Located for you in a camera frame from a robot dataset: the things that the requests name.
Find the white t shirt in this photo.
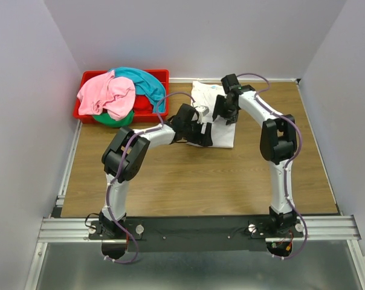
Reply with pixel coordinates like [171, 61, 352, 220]
[191, 81, 236, 149]

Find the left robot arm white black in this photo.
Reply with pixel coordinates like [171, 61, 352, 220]
[87, 103, 213, 239]

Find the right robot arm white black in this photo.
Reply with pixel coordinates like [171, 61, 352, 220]
[212, 74, 302, 234]

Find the red t shirt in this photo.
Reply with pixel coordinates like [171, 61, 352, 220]
[133, 95, 153, 115]

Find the red plastic bin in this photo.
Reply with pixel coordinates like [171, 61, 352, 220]
[73, 69, 169, 127]

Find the teal t shirt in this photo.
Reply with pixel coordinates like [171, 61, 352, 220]
[109, 66, 166, 113]

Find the pink t shirt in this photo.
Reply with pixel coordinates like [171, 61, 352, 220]
[77, 71, 136, 121]

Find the green t shirt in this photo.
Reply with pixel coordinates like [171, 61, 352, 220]
[93, 110, 135, 127]

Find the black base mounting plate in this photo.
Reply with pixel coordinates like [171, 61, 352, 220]
[85, 214, 303, 260]

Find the aluminium frame rail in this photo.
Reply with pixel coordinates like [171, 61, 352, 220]
[27, 119, 362, 289]

